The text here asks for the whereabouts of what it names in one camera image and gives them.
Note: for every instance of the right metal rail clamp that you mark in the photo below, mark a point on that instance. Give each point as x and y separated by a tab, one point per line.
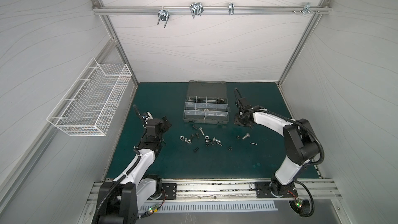
306	10

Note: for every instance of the grey compartment organizer box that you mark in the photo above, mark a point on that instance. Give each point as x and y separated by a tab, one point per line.
206	102

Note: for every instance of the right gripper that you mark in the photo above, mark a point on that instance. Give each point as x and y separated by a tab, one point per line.
241	108

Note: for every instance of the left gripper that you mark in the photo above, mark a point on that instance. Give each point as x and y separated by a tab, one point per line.
164	127

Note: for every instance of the metal u-bolt clamp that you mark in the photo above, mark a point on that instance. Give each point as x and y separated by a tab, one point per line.
163	16
196	9

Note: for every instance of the small metal bracket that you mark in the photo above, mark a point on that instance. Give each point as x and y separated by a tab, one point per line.
231	9

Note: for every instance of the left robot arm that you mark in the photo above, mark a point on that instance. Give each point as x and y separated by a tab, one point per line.
119	200

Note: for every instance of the white vent strip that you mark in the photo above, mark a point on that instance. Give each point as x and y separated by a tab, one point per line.
218	207

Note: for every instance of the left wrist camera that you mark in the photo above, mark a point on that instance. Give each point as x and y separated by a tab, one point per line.
147	116

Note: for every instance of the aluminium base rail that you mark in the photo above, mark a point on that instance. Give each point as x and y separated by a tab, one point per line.
196	190

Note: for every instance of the green table mat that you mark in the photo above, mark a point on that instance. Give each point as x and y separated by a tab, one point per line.
178	160

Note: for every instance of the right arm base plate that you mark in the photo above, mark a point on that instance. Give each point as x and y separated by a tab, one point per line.
264	189

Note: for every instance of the aluminium crossbar rail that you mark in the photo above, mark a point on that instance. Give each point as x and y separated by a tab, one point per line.
208	10

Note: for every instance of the white wire basket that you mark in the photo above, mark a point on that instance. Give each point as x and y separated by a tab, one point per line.
88	107

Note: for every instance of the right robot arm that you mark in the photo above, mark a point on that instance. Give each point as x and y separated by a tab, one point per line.
302	146

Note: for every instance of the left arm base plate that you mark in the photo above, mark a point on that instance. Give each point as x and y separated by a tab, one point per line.
165	191

